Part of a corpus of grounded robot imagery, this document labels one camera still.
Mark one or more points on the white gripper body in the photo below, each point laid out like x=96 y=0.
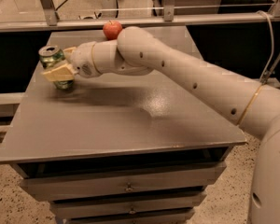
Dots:
x=83 y=61

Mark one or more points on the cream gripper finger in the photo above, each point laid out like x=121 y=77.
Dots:
x=62 y=71
x=68 y=53

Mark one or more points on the green soda can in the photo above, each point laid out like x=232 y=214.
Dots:
x=51 y=56

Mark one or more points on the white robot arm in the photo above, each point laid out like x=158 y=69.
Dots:
x=252 y=106

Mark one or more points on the red apple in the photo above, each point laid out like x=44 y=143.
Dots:
x=112 y=29

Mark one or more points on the top grey drawer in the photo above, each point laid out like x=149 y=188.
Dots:
x=120 y=182

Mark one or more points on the grey drawer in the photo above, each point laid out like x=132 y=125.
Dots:
x=174 y=216
x=128 y=205
x=120 y=182

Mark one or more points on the middle grey drawer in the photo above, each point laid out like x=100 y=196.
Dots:
x=128 y=205

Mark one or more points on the bottom grey drawer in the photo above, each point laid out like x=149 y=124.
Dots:
x=174 y=216

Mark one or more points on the metal railing frame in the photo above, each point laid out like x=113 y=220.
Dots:
x=65 y=15

